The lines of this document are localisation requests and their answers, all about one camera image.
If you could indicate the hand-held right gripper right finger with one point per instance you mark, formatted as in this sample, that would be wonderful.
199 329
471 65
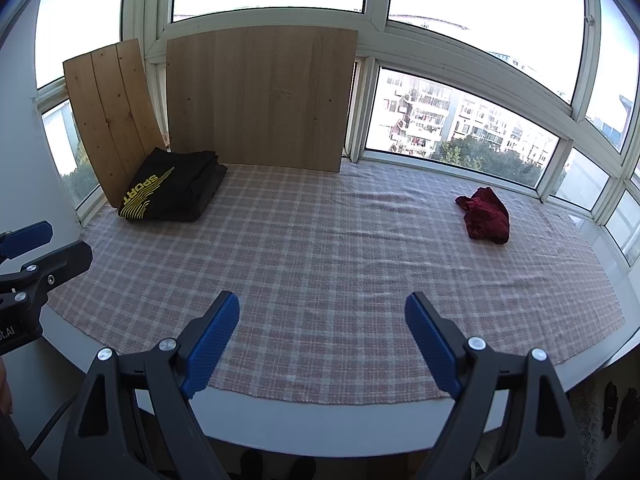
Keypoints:
430 345

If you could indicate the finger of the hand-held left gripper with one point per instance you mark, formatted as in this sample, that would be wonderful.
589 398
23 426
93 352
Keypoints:
27 239
65 260

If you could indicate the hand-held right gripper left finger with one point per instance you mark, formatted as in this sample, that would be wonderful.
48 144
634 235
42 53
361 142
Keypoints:
215 345

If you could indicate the red garment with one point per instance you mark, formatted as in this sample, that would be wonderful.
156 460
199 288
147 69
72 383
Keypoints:
485 220

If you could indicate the black shirt with yellow print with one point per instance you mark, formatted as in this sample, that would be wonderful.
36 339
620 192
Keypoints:
160 187

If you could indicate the pink plaid cloth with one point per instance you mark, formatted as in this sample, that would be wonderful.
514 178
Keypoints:
325 270

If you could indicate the slatted pine wooden board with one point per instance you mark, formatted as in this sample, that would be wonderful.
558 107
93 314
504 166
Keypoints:
112 120

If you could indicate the dark brown folded garment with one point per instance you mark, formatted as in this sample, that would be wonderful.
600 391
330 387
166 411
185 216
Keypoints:
207 190

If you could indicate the apartment buildings outside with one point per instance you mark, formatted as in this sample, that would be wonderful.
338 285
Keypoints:
465 120

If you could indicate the large light wooden board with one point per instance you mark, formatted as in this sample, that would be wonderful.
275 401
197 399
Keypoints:
260 100

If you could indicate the white window frame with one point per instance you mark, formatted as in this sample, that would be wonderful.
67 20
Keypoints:
370 25

